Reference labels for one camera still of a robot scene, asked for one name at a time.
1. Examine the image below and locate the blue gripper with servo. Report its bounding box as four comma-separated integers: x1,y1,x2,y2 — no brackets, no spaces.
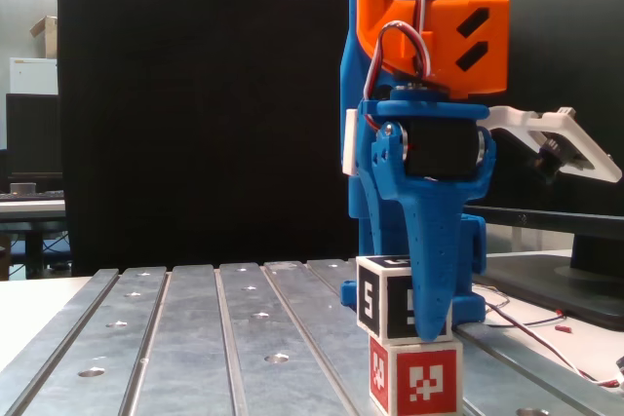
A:
348,89,498,343

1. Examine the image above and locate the black Dell monitor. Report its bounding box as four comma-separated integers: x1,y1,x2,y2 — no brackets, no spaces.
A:
465,0,624,332

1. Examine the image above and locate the black cube with white five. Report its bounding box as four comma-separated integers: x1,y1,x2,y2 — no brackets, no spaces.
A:
355,254,454,343

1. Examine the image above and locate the aluminium slotted base plate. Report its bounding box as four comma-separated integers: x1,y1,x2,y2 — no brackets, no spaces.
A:
0,262,624,416

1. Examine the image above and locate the white cabinet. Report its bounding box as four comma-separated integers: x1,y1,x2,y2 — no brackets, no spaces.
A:
9,57,59,95

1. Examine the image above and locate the white camera mount with board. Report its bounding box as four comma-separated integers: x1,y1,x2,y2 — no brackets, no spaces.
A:
343,103,616,184

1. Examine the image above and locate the red cube with white pattern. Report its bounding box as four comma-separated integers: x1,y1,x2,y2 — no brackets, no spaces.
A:
368,335,464,416

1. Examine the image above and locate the brown cardboard box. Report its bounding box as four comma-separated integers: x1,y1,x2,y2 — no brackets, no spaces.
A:
29,15,59,59

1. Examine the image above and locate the red white cable on table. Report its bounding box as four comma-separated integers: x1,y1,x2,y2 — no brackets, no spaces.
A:
480,284,624,391

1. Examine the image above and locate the white background desk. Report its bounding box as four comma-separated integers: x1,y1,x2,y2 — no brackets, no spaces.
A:
0,199,67,281

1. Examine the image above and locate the black keyboard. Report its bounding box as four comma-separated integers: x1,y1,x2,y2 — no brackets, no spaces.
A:
0,190,65,202

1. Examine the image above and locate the small distant black monitor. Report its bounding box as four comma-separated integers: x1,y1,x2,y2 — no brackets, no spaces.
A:
5,93,62,178

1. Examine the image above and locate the black office chair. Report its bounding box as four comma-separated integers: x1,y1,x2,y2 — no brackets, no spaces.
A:
57,0,362,277

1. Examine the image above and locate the red white wrist cable loop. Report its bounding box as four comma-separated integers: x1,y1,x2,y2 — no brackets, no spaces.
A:
363,0,452,130

